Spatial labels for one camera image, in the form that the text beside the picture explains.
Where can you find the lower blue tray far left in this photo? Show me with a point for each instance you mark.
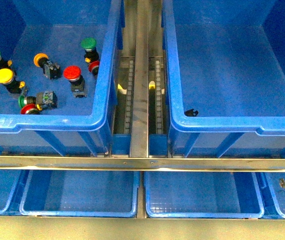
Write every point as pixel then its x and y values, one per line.
pixel 11 190

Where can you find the roller track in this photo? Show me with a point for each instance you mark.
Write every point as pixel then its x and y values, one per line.
pixel 158 98
pixel 128 102

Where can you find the steel divider beam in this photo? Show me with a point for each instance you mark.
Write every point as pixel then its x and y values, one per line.
pixel 139 144

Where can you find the red mushroom push button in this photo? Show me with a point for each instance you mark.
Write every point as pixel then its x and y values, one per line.
pixel 77 82

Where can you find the orange-yellow button with block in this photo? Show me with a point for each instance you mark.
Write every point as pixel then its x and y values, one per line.
pixel 50 69

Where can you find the steel front rail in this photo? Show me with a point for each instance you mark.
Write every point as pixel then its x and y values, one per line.
pixel 143 164

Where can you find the green button with block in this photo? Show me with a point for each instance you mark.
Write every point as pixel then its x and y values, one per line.
pixel 43 100

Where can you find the green button near wall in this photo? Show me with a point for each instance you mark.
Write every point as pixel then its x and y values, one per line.
pixel 89 45

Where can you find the red button front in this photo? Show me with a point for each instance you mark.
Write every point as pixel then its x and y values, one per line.
pixel 30 109

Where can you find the left large blue bin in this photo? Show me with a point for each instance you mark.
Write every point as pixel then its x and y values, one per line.
pixel 78 126

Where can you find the left roller track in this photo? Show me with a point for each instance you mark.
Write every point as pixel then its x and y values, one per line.
pixel 128 102

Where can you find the yellow mushroom push button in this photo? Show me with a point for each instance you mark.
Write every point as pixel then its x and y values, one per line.
pixel 8 79

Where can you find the middle large blue bin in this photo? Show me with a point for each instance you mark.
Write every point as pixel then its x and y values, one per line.
pixel 226 59

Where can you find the red button near wall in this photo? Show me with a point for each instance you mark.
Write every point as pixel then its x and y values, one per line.
pixel 93 67

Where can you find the small black clip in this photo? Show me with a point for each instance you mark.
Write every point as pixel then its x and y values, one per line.
pixel 191 113

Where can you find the lower blue tray middle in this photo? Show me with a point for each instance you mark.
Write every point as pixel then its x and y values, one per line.
pixel 218 195

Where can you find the large blue bin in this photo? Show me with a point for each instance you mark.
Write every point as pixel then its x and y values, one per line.
pixel 226 59
pixel 78 126

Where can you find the right roller track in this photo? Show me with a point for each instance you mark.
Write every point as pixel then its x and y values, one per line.
pixel 158 98

